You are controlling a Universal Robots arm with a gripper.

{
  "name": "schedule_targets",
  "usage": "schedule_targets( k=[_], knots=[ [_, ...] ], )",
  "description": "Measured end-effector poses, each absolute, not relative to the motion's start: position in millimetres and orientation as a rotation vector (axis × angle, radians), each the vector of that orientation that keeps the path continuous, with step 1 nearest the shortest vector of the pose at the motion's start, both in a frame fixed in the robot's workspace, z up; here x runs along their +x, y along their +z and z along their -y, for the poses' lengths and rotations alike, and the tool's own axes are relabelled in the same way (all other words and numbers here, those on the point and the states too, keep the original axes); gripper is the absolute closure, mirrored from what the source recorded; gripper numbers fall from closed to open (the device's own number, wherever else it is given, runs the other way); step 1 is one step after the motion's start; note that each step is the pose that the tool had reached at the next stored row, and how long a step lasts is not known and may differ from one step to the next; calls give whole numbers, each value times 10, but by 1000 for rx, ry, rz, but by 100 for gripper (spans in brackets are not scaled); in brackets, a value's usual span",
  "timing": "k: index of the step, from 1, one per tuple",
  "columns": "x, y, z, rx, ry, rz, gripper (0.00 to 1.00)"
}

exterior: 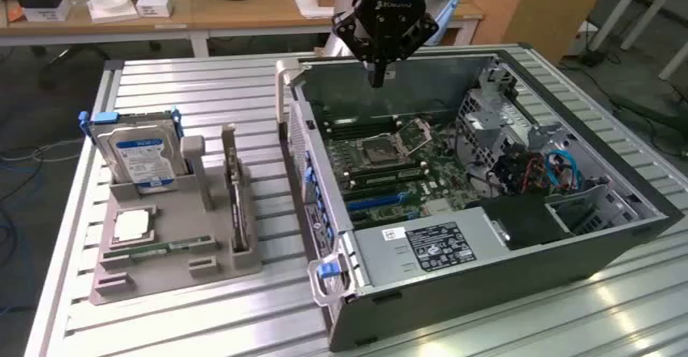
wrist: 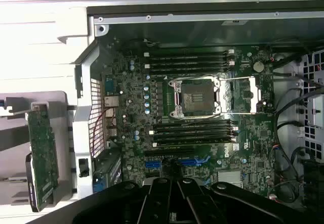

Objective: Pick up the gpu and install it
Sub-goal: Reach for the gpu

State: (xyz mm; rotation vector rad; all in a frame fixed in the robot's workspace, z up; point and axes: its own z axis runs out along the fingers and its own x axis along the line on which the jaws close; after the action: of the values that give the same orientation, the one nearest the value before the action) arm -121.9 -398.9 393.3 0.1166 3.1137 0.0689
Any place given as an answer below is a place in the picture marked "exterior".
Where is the grey power supply unit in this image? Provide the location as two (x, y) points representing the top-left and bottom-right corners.
(352, 207), (509, 288)

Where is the green graphics card silver bracket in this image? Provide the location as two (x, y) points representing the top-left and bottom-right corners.
(220, 123), (252, 253)

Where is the black expansion slot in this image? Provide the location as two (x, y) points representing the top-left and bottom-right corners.
(342, 185), (402, 201)

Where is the green motherboard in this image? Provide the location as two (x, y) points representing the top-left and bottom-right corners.
(321, 106), (485, 231)

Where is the green RAM stick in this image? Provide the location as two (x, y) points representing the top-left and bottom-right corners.
(101, 234), (213, 259)

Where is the black RAM slot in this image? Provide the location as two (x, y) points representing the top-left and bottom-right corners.
(346, 162), (425, 179)
(325, 122), (402, 134)
(326, 126), (404, 138)
(324, 118), (402, 130)
(349, 170), (429, 189)
(324, 114), (401, 126)

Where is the white table frame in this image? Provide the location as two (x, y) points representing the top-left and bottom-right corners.
(588, 0), (688, 81)

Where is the blue floor cable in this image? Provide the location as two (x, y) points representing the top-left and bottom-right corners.
(0, 163), (46, 318)

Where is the black floor stand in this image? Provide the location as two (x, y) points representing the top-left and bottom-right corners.
(609, 93), (688, 132)

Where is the white square box with ring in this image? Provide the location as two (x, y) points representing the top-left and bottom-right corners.
(85, 0), (140, 24)

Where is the hard drive with blue caddy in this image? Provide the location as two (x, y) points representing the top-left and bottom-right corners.
(77, 106), (189, 181)

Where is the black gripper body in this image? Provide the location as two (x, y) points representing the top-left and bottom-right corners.
(352, 0), (434, 64)

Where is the grey metal drive bracket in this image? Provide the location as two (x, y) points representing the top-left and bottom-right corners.
(542, 179), (644, 237)

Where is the black plastic shroud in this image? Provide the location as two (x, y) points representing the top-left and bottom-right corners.
(480, 194), (572, 251)

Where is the black open PC case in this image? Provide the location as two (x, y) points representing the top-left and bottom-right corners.
(274, 50), (673, 353)

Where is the CPU socket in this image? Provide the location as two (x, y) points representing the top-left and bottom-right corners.
(357, 135), (402, 164)

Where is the white power adapter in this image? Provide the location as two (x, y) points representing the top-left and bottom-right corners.
(577, 22), (601, 56)

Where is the small white labelled box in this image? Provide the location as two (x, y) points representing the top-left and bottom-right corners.
(133, 0), (174, 19)

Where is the white box dark lid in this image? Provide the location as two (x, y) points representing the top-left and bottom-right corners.
(13, 0), (72, 23)

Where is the grey parts rack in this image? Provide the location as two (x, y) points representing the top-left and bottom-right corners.
(88, 135), (264, 308)

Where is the metal socket cover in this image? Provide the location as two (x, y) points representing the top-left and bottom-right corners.
(394, 118), (436, 156)

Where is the wooden cabinet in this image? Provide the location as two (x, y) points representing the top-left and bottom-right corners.
(472, 0), (617, 64)

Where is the silver CPU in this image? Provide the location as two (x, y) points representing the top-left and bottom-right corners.
(112, 210), (157, 242)

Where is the wooden desk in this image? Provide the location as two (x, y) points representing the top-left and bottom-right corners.
(190, 0), (485, 58)
(0, 0), (194, 48)

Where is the grey metal disk bay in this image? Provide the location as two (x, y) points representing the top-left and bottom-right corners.
(454, 86), (538, 181)

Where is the white paper stack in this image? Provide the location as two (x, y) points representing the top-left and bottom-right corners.
(290, 0), (337, 19)

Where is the blue wire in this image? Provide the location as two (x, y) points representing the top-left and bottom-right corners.
(542, 150), (585, 192)

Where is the black chair base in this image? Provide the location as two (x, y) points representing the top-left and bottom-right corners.
(30, 42), (162, 90)

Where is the white floor cable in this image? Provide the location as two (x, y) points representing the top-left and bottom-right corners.
(0, 139), (85, 164)

